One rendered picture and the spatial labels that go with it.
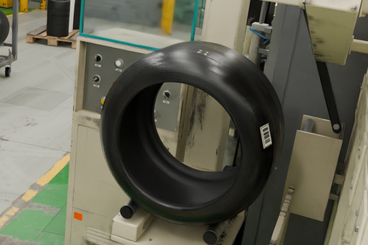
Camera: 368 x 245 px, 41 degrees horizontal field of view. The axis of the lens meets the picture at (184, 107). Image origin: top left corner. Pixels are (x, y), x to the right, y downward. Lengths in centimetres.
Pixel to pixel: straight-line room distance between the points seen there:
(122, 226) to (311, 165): 65
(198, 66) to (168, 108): 91
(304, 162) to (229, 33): 50
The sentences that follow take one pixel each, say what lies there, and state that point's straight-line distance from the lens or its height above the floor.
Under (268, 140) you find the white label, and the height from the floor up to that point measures 125.
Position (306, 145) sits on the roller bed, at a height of 115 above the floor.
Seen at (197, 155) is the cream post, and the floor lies 99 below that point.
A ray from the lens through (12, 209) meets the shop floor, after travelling 340.
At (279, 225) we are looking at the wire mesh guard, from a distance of 149.
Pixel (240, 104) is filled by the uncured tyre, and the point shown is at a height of 134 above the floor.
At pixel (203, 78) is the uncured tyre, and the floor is 139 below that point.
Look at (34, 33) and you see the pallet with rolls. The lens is 809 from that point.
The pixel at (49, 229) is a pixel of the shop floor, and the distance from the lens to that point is 319.
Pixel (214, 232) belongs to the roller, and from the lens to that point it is 154.
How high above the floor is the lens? 172
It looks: 18 degrees down
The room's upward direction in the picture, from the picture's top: 8 degrees clockwise
